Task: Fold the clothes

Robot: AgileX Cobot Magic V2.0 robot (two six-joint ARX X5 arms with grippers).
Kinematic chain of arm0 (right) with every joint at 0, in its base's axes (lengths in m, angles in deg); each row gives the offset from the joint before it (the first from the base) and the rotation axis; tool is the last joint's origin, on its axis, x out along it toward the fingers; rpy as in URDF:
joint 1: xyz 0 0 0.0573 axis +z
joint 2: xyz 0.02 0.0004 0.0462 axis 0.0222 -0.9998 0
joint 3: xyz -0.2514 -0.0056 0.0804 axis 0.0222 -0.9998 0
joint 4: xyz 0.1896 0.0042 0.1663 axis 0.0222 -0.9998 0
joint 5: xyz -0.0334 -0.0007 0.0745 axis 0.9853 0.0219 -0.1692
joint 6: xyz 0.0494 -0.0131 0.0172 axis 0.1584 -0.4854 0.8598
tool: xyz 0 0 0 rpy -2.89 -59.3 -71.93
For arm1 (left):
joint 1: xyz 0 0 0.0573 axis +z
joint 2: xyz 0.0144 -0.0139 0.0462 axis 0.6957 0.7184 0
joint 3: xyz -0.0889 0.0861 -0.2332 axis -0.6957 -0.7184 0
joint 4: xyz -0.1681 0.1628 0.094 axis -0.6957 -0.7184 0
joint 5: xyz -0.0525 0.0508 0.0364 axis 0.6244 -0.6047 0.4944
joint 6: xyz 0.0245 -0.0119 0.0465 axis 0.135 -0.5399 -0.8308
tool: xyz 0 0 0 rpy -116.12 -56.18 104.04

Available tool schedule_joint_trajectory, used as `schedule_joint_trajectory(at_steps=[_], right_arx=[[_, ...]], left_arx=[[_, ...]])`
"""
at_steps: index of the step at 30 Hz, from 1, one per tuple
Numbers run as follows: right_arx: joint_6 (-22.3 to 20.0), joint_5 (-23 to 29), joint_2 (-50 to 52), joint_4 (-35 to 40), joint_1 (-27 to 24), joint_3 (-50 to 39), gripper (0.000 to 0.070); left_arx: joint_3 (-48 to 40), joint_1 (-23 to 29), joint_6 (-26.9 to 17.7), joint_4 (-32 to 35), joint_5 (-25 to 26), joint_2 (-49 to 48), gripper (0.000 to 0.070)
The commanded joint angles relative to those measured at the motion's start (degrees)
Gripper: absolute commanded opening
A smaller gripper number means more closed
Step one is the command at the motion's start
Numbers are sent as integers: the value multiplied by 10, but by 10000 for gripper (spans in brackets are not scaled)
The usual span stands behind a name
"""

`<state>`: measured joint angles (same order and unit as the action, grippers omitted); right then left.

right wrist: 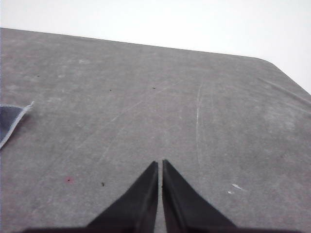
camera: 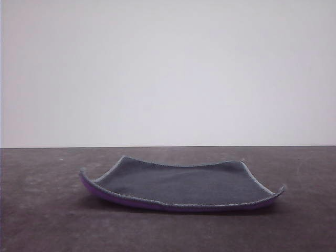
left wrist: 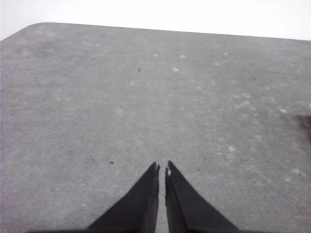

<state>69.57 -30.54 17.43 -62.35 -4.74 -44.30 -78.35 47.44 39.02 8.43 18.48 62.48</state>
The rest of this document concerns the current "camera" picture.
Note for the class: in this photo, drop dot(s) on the purple towel with grey hem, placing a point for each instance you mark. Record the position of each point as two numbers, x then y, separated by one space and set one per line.
181 183

